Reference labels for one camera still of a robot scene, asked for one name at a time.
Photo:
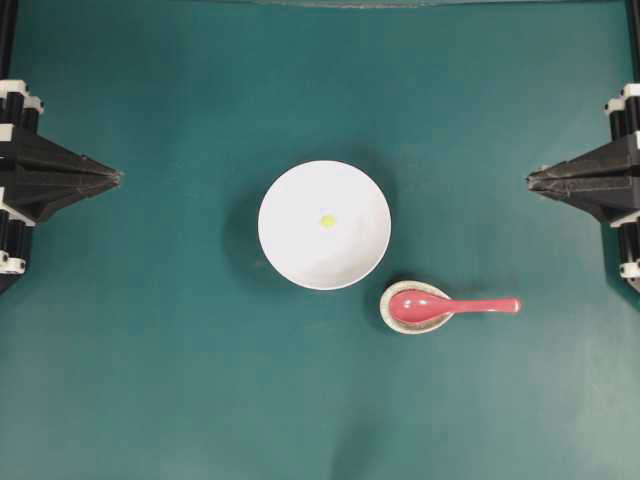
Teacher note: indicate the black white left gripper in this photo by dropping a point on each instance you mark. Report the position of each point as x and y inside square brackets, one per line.
[61, 177]

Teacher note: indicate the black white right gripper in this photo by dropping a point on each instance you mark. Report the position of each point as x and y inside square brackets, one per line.
[613, 201]

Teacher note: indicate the pink ceramic spoon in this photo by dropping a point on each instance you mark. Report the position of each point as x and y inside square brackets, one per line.
[415, 306]

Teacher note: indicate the white round bowl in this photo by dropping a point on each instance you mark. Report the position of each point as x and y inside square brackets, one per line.
[300, 248]

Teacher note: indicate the yellow hexagonal prism block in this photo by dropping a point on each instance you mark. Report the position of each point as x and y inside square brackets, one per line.
[327, 221]

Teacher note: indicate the small speckled saucer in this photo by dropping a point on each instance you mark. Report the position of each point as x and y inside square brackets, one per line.
[423, 327]

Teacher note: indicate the black left frame rail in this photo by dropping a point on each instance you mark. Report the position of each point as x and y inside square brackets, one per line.
[8, 22]

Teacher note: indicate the black frame rail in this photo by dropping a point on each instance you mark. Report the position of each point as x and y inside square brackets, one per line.
[8, 22]
[633, 18]

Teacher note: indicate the black right frame rail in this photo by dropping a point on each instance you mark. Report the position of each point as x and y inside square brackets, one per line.
[633, 18]

